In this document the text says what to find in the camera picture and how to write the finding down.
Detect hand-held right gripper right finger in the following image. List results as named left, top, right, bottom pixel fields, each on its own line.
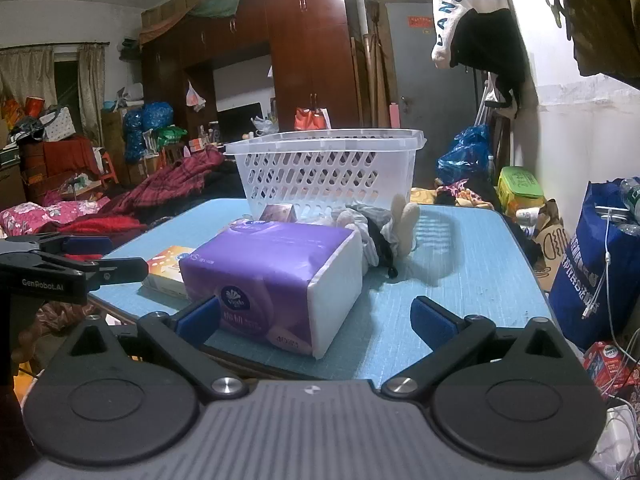
left=381, top=296, right=587, bottom=403

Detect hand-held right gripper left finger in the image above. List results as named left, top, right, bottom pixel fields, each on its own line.
left=47, top=296, right=250, bottom=403

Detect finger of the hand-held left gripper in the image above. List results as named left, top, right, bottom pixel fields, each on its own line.
left=42, top=252, right=149, bottom=293
left=39, top=234, right=114, bottom=261

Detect orange medicine box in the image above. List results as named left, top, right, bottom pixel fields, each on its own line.
left=141, top=245, right=201, bottom=302

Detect purple tissue pack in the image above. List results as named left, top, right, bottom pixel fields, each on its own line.
left=178, top=220, right=364, bottom=360

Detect white plastic basket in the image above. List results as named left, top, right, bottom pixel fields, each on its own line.
left=222, top=129, right=427, bottom=221

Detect pink floral quilt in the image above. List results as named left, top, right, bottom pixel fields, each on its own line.
left=0, top=199, right=111, bottom=236

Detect orange stool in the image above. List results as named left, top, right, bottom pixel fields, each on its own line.
left=97, top=150, right=121, bottom=183

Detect red cloth cover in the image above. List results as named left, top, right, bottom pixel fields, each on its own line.
left=20, top=135, right=101, bottom=181

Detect red plaid blanket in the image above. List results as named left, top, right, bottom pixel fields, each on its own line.
left=100, top=146, right=226, bottom=221

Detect cream fuzzy sock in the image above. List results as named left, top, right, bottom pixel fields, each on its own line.
left=381, top=194, right=421, bottom=253

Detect white patterned gift bag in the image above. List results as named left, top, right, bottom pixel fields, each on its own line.
left=40, top=107, right=76, bottom=142

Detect yellow floral blanket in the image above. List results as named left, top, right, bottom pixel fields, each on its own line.
left=410, top=186, right=496, bottom=210

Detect small brown box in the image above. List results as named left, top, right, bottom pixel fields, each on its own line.
left=259, top=203, right=299, bottom=223

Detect blue mesh bags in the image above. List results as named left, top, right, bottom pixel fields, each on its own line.
left=122, top=101, right=174, bottom=163

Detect green plastic bag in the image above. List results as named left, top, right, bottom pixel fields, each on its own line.
left=152, top=125, right=188, bottom=148

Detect brown paper bag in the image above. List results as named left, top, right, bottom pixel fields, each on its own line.
left=530, top=199, right=571, bottom=293

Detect beige curtain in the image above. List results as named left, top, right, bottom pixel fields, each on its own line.
left=0, top=47, right=58, bottom=106
left=76, top=44, right=106, bottom=146

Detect green box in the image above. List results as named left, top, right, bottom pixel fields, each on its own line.
left=496, top=166, right=546, bottom=216

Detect blue shopping bag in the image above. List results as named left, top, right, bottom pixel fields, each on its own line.
left=548, top=177, right=640, bottom=352

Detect blue plastic bag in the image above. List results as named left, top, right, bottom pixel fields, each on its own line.
left=437, top=124, right=493, bottom=183

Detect red carton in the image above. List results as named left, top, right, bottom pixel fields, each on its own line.
left=582, top=341, right=640, bottom=401

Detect white plastic bag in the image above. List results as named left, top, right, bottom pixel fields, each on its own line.
left=186, top=80, right=207, bottom=112

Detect white metal rack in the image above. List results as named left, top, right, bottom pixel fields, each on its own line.
left=474, top=72, right=502, bottom=127

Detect orange white bag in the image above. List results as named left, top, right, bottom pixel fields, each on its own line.
left=295, top=107, right=331, bottom=132

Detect grey metal cabinet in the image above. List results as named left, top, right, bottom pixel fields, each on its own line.
left=385, top=0, right=481, bottom=171

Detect wooden planks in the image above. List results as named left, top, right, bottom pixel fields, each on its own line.
left=350, top=0, right=396, bottom=131

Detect brown wooden wardrobe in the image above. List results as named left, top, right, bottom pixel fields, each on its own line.
left=140, top=0, right=366, bottom=161

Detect black hanging garment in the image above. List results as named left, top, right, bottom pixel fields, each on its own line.
left=447, top=10, right=527, bottom=111

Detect brown hanging bag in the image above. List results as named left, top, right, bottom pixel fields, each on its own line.
left=542, top=0, right=640, bottom=83

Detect white charging cable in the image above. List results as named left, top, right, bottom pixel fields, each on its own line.
left=582, top=205, right=632, bottom=411

